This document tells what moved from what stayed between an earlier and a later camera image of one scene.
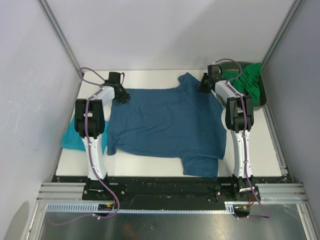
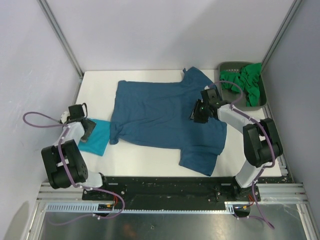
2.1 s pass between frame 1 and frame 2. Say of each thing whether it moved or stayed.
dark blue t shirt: moved
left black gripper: moved
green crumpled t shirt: stayed
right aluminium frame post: stayed
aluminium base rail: stayed
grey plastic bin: stayed
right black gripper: moved
